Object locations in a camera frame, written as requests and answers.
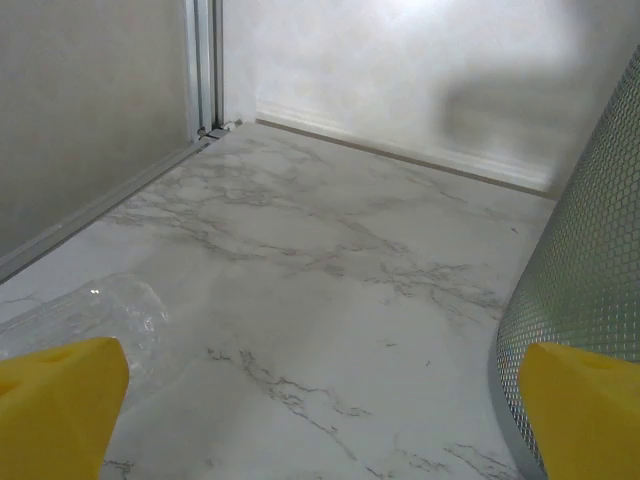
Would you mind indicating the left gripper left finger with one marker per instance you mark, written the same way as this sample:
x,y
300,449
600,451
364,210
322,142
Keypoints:
x,y
55,410

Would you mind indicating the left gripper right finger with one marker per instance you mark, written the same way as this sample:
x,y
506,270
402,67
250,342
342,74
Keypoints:
x,y
585,420

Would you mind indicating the clear plastic bottle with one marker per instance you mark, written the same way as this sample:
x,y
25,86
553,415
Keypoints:
x,y
100,315

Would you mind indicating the translucent green waste bin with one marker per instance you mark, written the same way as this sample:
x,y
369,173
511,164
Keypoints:
x,y
575,250

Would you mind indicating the aluminium side rail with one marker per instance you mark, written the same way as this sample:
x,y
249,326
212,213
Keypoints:
x,y
100,200

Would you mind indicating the white wall baseboard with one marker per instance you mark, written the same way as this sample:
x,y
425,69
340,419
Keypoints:
x,y
400,145

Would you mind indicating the aluminium frame post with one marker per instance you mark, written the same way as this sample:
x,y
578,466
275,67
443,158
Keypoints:
x,y
205,60

